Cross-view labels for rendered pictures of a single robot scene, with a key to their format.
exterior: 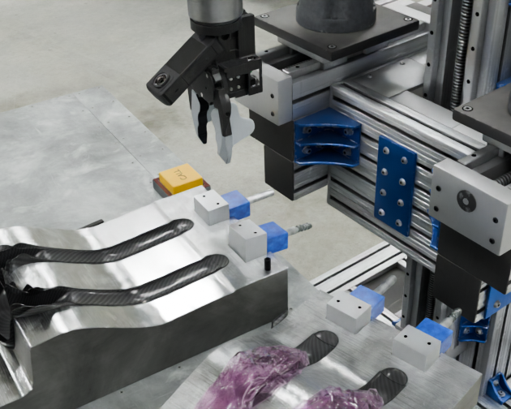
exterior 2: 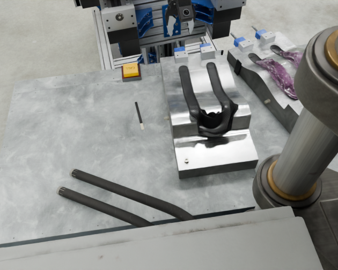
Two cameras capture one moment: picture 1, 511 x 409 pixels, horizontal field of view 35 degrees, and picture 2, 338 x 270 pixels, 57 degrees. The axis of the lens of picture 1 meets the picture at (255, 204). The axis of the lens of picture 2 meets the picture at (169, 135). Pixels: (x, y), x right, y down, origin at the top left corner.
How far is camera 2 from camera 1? 1.18 m
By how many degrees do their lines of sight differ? 48
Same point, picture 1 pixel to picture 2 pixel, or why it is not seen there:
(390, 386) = (276, 49)
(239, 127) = not seen: hidden behind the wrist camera
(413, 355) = (271, 39)
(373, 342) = (258, 46)
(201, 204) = (182, 57)
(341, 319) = (248, 48)
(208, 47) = not seen: outside the picture
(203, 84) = not seen: hidden behind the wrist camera
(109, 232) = (173, 90)
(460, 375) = (278, 35)
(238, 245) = (209, 55)
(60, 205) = (114, 114)
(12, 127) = (27, 122)
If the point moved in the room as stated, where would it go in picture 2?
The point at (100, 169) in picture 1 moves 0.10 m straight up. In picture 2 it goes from (94, 96) to (88, 78)
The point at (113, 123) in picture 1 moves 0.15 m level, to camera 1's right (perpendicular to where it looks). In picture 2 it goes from (58, 84) to (76, 61)
